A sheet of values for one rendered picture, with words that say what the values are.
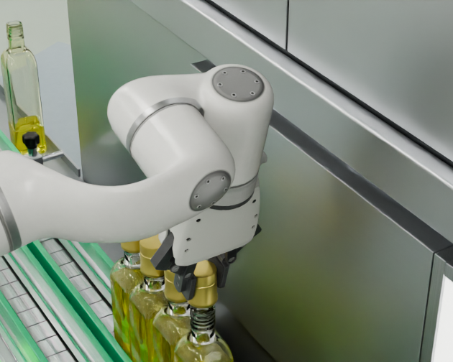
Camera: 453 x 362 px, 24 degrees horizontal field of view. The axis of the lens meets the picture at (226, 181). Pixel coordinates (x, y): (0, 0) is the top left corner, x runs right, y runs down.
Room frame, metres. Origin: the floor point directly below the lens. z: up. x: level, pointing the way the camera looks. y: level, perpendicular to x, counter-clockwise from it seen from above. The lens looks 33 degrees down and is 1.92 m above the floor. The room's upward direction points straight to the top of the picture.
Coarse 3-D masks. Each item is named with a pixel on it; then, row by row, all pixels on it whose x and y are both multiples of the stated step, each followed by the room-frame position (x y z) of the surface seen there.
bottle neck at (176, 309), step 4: (168, 300) 0.98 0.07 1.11; (168, 304) 0.98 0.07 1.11; (172, 304) 0.97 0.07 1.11; (176, 304) 0.97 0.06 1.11; (180, 304) 0.97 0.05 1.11; (184, 304) 0.97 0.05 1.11; (188, 304) 0.98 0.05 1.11; (168, 308) 0.98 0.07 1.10; (172, 308) 0.97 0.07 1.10; (176, 308) 0.97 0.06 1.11; (180, 308) 0.97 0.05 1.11; (184, 308) 0.97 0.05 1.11; (188, 308) 0.98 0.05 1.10; (172, 312) 0.97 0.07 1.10; (176, 312) 0.97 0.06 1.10; (180, 312) 0.97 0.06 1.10; (184, 312) 0.97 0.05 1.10; (188, 312) 0.98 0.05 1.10; (176, 316) 0.97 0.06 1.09; (180, 316) 0.97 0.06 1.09
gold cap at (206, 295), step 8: (200, 264) 0.94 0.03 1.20; (208, 264) 0.94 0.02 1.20; (200, 272) 0.93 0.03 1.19; (208, 272) 0.93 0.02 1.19; (216, 272) 0.93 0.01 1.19; (200, 280) 0.92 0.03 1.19; (208, 280) 0.92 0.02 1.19; (216, 280) 0.93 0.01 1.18; (200, 288) 0.92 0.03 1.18; (208, 288) 0.92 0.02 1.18; (216, 288) 0.93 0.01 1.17; (200, 296) 0.92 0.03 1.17; (208, 296) 0.92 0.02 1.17; (216, 296) 0.93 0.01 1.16; (192, 304) 0.92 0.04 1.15; (200, 304) 0.92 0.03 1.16; (208, 304) 0.92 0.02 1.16
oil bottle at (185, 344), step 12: (216, 336) 0.94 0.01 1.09; (180, 348) 0.93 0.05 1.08; (192, 348) 0.92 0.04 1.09; (204, 348) 0.92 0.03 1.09; (216, 348) 0.92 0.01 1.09; (228, 348) 0.93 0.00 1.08; (180, 360) 0.92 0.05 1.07; (192, 360) 0.91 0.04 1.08; (204, 360) 0.91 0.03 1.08; (216, 360) 0.91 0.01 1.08; (228, 360) 0.92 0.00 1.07
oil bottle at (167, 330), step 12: (156, 312) 0.99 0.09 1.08; (168, 312) 0.98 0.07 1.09; (156, 324) 0.98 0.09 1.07; (168, 324) 0.97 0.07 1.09; (180, 324) 0.96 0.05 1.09; (156, 336) 0.98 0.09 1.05; (168, 336) 0.96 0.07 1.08; (180, 336) 0.96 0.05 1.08; (156, 348) 0.98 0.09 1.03; (168, 348) 0.95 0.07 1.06; (156, 360) 0.98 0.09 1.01; (168, 360) 0.96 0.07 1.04
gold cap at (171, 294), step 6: (168, 270) 0.97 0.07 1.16; (168, 276) 0.97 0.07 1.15; (174, 276) 0.97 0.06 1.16; (168, 282) 0.97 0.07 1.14; (168, 288) 0.97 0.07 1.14; (174, 288) 0.97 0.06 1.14; (168, 294) 0.97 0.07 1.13; (174, 294) 0.97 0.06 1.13; (180, 294) 0.97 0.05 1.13; (174, 300) 0.97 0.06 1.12; (180, 300) 0.97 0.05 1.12; (186, 300) 0.97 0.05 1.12
